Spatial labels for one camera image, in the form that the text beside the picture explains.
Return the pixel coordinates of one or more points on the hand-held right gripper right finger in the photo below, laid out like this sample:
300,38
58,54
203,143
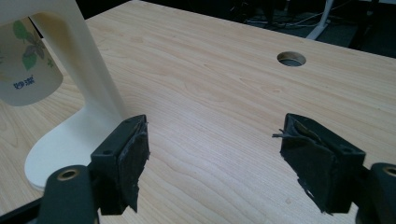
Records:
323,161

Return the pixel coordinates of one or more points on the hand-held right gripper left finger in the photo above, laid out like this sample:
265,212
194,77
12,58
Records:
124,161

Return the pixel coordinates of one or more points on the cream paper towel holder stand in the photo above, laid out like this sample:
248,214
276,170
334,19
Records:
84,93

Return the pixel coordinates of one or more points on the paper towel roll leaf print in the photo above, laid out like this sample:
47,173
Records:
25,68

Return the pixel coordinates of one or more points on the white metal stand leg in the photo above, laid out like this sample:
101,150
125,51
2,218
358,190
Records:
320,20

